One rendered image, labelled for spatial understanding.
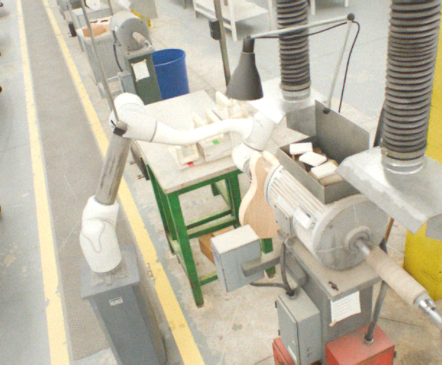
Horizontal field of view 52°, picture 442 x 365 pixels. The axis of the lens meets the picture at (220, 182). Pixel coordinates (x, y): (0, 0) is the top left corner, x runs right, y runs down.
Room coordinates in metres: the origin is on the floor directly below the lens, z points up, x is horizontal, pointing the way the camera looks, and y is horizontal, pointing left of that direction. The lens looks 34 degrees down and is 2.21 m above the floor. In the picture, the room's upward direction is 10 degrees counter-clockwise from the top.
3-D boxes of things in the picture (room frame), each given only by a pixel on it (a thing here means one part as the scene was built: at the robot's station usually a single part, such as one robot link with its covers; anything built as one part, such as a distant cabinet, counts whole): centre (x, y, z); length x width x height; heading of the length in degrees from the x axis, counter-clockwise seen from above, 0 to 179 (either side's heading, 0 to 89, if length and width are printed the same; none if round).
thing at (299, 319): (1.09, -0.19, 0.93); 0.15 x 0.10 x 0.55; 16
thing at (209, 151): (2.29, 0.02, 0.98); 0.27 x 0.16 x 0.09; 16
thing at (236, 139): (2.33, -0.13, 1.02); 0.27 x 0.15 x 0.17; 16
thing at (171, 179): (2.33, 0.10, 0.55); 0.62 x 0.58 x 0.76; 16
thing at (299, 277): (1.16, -0.20, 1.02); 0.13 x 0.04 x 0.04; 16
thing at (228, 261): (1.21, -0.06, 0.99); 0.24 x 0.21 x 0.26; 16
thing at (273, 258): (1.22, -0.11, 1.02); 0.19 x 0.04 x 0.04; 106
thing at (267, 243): (2.13, -0.22, 0.45); 0.05 x 0.05 x 0.90; 16
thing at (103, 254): (1.70, 0.61, 0.87); 0.18 x 0.16 x 0.22; 9
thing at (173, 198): (1.99, 0.26, 0.45); 0.05 x 0.05 x 0.90; 16
